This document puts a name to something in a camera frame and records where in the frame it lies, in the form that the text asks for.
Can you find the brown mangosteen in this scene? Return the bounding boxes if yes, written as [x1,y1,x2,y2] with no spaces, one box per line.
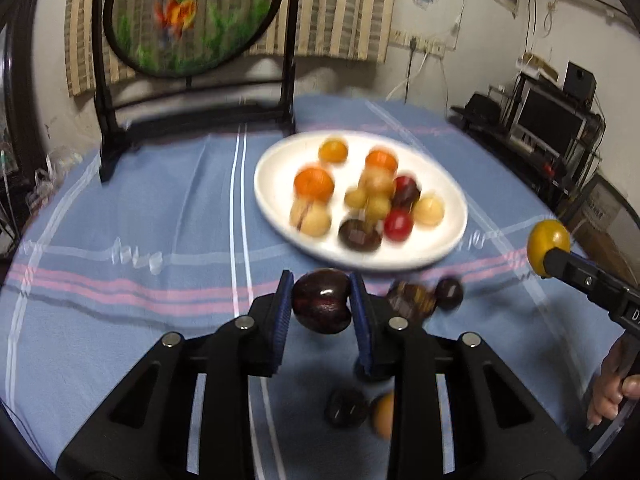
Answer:
[338,218,382,252]

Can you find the checked beige curtain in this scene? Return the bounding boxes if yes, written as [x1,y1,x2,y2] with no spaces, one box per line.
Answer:
[63,0,402,98]

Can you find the dark plum front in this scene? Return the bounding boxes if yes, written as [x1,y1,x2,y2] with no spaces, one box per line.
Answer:
[291,268,352,335]

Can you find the small yellow longan front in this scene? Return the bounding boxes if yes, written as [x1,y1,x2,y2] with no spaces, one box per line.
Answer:
[344,186,368,210]

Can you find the large cream round fruit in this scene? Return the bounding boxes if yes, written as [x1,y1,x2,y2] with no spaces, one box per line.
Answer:
[358,167,395,197]

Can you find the blue striped tablecloth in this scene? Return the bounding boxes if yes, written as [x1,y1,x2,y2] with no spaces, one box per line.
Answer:
[1,96,620,466]

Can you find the black hat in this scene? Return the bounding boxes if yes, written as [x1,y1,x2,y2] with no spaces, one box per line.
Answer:
[450,92,501,127]

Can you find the small dark plum back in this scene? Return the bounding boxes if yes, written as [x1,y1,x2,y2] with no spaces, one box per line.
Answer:
[433,276,464,311]

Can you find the olive yellow tomato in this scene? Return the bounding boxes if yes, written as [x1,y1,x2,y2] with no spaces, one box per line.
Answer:
[526,219,570,278]

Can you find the beige fruit pair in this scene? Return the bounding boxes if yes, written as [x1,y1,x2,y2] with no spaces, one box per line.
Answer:
[370,391,394,440]

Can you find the computer monitor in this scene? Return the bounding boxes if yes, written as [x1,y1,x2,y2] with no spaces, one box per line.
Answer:
[511,84,586,157]

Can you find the round goldfish screen black stand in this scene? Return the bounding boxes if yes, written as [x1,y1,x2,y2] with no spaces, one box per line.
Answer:
[91,0,299,182]

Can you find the orange mandarin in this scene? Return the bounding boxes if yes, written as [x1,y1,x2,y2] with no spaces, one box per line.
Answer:
[294,166,335,203]
[366,148,398,174]

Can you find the white oval plate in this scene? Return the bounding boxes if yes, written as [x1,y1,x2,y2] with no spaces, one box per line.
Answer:
[254,131,469,272]

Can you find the cream fruit brown stripe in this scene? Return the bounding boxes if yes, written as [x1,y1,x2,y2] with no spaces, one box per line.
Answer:
[290,198,332,238]

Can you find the white power cable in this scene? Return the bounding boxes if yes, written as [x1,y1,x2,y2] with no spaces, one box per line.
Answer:
[384,52,432,101]

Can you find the black speaker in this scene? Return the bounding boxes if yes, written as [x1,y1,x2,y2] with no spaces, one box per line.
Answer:
[563,62,597,108]

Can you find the person right hand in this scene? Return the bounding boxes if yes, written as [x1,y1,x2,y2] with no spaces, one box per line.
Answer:
[587,336,640,428]

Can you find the dark mangosteen back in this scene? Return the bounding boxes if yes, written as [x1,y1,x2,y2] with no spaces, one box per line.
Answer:
[386,281,436,324]

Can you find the wall power strip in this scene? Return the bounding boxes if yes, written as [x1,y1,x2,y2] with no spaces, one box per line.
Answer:
[388,29,447,58]

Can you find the yellow orange tomato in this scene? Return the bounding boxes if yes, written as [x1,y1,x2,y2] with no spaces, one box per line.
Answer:
[318,138,348,165]

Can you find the red cherry tomato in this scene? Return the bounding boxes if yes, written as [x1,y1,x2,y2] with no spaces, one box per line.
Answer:
[394,174,420,195]
[383,209,413,243]

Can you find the small yellow longan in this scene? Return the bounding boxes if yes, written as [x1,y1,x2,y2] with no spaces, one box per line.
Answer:
[344,186,368,210]
[364,195,392,222]

